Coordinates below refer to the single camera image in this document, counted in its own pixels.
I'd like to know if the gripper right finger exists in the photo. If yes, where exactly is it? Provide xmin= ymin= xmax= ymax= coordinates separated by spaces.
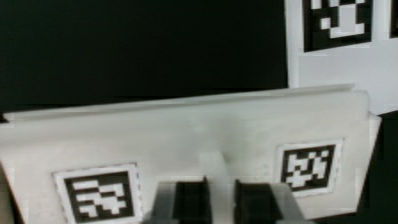
xmin=235 ymin=181 xmax=310 ymax=224

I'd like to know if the white door panel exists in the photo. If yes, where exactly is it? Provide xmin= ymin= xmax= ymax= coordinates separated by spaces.
xmin=0 ymin=85 xmax=381 ymax=224

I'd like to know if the white base tag plate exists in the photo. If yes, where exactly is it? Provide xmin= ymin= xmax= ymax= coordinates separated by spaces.
xmin=285 ymin=0 xmax=398 ymax=114

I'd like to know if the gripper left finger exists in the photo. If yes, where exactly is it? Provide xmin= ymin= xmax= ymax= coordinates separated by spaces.
xmin=143 ymin=178 xmax=212 ymax=224

